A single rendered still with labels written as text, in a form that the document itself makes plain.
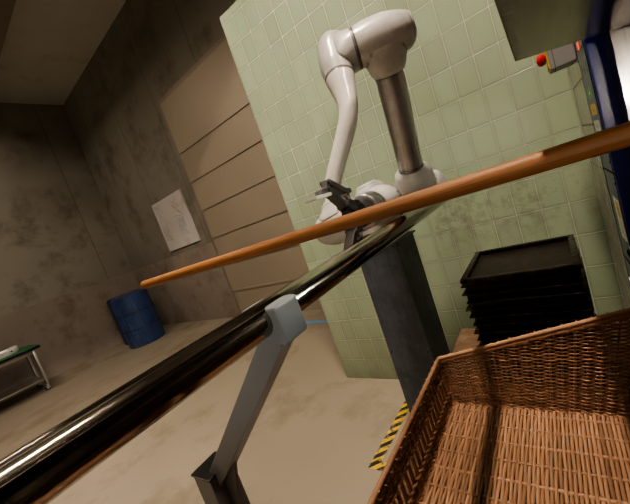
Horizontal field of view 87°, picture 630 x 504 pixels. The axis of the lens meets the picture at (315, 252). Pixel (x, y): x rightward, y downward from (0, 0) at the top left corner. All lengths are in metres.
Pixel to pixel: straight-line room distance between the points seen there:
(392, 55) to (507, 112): 0.73
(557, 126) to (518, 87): 0.23
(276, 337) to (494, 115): 1.63
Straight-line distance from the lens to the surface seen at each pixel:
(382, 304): 1.54
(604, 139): 0.57
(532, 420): 1.04
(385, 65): 1.27
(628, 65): 0.92
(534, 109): 1.80
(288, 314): 0.29
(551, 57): 1.47
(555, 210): 1.84
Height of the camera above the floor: 1.23
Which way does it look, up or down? 7 degrees down
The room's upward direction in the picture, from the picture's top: 19 degrees counter-clockwise
